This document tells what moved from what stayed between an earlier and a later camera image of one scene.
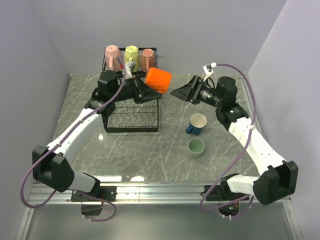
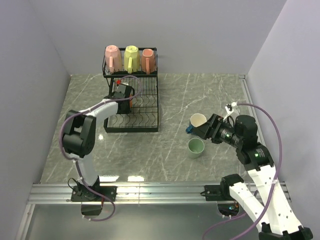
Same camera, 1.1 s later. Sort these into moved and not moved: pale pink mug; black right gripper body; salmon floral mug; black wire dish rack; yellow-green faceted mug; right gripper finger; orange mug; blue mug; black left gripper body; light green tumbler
Moved: right gripper finger; orange mug; black left gripper body; black right gripper body
Not moved: pale pink mug; salmon floral mug; yellow-green faceted mug; light green tumbler; blue mug; black wire dish rack
